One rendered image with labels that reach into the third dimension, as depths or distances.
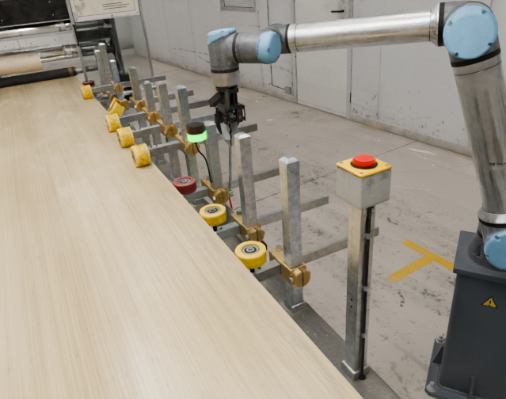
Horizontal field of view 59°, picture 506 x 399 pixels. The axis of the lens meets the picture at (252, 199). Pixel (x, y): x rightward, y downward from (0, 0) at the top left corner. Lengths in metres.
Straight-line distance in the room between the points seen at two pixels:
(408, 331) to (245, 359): 1.47
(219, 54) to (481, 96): 0.73
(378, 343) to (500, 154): 1.14
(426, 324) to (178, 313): 1.53
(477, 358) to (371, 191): 1.20
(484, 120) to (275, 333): 0.77
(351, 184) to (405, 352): 1.45
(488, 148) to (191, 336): 0.89
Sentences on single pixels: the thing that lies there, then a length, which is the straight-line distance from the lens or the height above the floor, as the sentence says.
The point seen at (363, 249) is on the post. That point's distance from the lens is 0.89.
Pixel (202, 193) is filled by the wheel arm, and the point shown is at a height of 0.85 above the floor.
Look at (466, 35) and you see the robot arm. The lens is 1.25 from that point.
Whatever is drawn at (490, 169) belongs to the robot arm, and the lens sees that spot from 1.36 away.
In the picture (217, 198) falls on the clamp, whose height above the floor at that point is 0.85.
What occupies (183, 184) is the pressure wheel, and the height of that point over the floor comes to 0.91.
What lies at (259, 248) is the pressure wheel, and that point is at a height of 0.91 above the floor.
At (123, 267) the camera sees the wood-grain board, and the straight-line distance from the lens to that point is 1.18.
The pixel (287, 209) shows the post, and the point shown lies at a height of 1.02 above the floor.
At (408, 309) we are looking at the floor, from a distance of 2.38.
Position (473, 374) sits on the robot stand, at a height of 0.14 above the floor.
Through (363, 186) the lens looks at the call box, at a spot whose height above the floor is 1.20.
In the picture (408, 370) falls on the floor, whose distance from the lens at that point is 2.11.
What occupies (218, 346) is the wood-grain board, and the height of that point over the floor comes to 0.90.
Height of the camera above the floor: 1.55
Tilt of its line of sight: 28 degrees down
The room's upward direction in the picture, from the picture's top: 5 degrees counter-clockwise
